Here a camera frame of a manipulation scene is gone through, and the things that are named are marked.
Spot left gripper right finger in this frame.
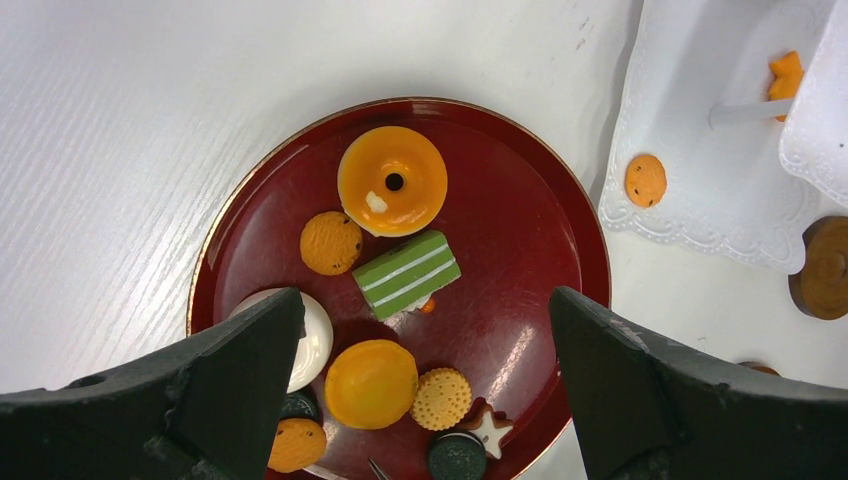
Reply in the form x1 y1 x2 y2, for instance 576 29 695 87
549 287 847 479

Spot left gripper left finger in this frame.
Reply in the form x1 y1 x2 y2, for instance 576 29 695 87
1 288 305 479

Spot small chip cookie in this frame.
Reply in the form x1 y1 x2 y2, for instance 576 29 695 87
625 154 668 208

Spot dark red round tray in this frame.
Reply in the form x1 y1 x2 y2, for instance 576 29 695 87
186 97 611 479

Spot white three-tier dessert stand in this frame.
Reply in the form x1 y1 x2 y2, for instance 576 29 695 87
598 1 835 274

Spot orange fish-shaped pastry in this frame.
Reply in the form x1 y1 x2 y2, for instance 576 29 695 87
767 50 805 101

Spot metal serving tongs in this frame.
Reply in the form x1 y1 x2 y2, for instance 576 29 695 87
368 458 391 480

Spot chocolate chip cookie lower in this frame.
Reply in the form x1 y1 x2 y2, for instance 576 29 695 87
268 418 327 473

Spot chocolate chip cookie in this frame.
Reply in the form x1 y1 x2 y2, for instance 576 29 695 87
299 211 363 276
268 418 327 473

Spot white chocolate-drizzled donut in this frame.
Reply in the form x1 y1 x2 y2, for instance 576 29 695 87
228 287 335 395

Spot white star cookie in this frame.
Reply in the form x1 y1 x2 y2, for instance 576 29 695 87
457 400 515 460

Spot large orange egg tart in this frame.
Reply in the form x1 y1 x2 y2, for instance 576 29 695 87
324 339 419 430

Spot dark chocolate sandwich cookie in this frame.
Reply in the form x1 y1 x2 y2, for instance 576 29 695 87
427 431 487 480

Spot chocolate chip cookie upper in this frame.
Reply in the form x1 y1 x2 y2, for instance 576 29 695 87
299 211 363 276

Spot round beige biscuit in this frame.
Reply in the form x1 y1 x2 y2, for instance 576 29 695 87
409 368 472 431

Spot near brown wooden coaster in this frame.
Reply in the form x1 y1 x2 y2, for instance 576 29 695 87
788 215 847 321

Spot green striped cake slice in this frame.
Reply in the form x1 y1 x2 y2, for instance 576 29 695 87
353 230 461 321

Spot orange glazed donut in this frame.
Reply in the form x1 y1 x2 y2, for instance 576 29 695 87
337 126 448 237

